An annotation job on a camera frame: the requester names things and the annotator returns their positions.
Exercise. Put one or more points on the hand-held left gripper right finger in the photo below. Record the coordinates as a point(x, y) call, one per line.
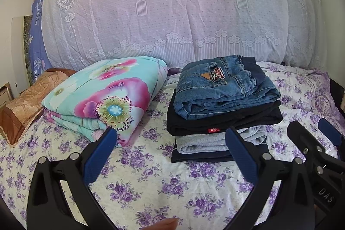
point(241, 154)

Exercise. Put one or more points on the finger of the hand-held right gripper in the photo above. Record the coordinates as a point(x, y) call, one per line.
point(302, 135)
point(331, 133)

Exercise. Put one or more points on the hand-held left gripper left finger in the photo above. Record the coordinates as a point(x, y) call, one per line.
point(99, 157)

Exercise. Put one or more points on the blue denim pants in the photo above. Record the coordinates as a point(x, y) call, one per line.
point(229, 87)

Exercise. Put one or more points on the navy pants with white stripe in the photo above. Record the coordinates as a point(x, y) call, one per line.
point(204, 157)

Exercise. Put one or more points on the grey pants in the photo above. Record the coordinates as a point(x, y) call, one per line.
point(199, 142)

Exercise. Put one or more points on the black pants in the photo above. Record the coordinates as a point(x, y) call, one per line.
point(188, 119)

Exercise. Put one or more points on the person's left hand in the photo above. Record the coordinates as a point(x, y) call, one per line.
point(168, 224)

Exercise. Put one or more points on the purple floral bed sheet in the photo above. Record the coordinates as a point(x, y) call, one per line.
point(151, 192)

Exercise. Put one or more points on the turquoise pink floral quilt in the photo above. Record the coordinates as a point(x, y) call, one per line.
point(107, 95)

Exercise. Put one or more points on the brown patterned pillow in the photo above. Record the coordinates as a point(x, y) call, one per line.
point(27, 103)

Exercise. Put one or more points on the beige cabinet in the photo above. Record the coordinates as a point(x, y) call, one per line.
point(4, 96)

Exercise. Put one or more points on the blue printed mattress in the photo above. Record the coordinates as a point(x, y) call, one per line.
point(37, 36)

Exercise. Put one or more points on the white lace bed cover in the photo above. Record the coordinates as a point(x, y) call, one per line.
point(188, 3)

